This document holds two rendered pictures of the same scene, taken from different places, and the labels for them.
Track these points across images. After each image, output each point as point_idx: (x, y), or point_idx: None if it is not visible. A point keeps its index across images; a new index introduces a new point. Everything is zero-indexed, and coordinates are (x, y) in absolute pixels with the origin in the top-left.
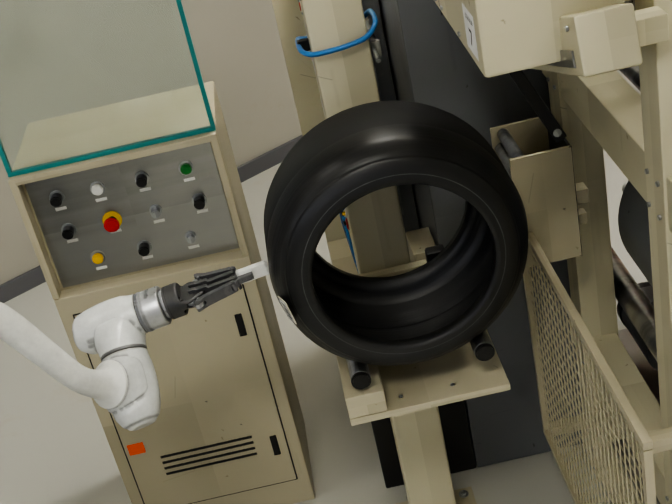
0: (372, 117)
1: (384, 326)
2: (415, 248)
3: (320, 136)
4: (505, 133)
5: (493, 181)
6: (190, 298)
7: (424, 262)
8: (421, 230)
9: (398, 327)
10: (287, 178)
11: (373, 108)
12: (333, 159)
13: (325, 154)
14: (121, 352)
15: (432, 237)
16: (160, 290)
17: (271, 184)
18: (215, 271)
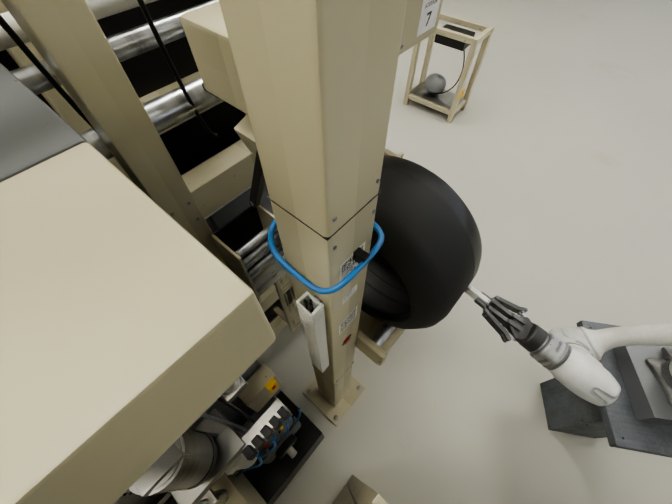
0: (396, 184)
1: (384, 297)
2: (267, 379)
3: (429, 215)
4: (244, 246)
5: None
6: (526, 318)
7: None
8: (242, 393)
9: (378, 291)
10: (461, 237)
11: (383, 192)
12: (449, 186)
13: (448, 194)
14: (580, 344)
15: (248, 379)
16: (542, 348)
17: (451, 278)
18: (497, 322)
